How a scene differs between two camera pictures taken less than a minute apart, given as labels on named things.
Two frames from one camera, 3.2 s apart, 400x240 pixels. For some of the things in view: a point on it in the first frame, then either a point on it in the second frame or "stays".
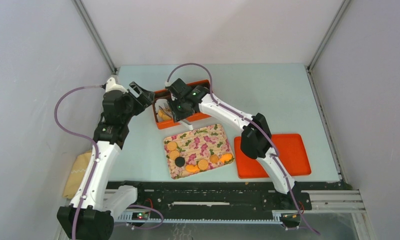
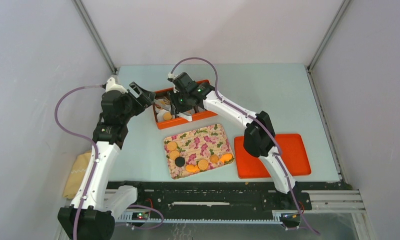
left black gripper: [145, 97] stays
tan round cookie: [171, 146] stays
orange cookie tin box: [163, 116] stays
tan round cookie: [161, 113] to [167, 116]
